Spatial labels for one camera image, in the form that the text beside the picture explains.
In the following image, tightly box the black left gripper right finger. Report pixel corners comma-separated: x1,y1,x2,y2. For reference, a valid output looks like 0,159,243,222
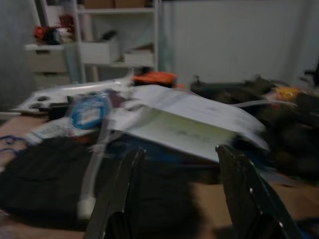
215,144,303,239

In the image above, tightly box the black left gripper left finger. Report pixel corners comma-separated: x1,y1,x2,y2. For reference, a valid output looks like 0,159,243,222
86,147,146,239

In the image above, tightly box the white plastic tube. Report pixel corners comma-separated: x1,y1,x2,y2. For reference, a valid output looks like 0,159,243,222
76,119,112,220

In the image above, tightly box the black cloth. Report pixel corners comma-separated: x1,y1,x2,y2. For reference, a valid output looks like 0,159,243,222
0,136,220,231

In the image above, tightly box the dark green bag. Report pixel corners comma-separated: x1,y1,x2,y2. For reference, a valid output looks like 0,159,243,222
190,76,319,180

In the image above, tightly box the blue plastic packet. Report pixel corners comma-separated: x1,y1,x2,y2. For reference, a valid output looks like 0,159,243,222
68,92,113,130

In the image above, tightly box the large white paper sheet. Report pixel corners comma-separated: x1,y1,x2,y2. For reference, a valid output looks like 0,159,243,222
109,84,271,164

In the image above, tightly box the white remote control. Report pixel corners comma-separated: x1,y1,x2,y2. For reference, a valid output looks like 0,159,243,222
23,119,73,145

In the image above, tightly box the yellow snack packet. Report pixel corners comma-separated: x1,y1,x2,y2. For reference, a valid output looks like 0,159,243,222
273,86,304,100

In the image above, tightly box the white panel with round holes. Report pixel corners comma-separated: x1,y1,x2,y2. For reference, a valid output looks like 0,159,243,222
9,78,133,115

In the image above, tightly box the orange and black bag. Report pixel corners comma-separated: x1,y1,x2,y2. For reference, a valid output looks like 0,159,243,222
132,71,178,88

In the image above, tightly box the white storage box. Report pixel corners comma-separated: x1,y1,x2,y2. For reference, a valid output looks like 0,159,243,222
79,41,119,64

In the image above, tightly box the beige drawer cabinet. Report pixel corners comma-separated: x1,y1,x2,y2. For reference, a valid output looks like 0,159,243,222
24,43,75,90

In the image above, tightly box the white shelf unit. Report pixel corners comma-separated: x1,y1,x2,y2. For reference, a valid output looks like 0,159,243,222
34,0,161,85

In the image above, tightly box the red and black clutter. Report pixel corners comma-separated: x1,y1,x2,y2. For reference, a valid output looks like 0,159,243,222
33,14,75,45

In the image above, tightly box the brown cardboard box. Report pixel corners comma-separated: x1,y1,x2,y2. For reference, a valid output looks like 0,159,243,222
83,0,147,9

